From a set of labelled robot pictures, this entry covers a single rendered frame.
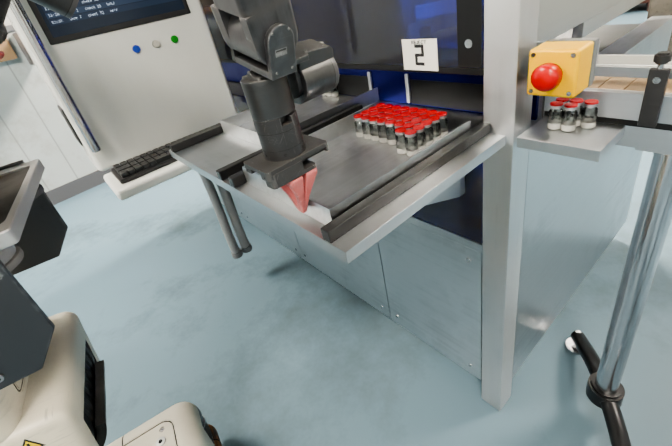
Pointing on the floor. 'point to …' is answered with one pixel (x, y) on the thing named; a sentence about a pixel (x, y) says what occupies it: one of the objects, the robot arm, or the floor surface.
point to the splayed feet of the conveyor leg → (578, 344)
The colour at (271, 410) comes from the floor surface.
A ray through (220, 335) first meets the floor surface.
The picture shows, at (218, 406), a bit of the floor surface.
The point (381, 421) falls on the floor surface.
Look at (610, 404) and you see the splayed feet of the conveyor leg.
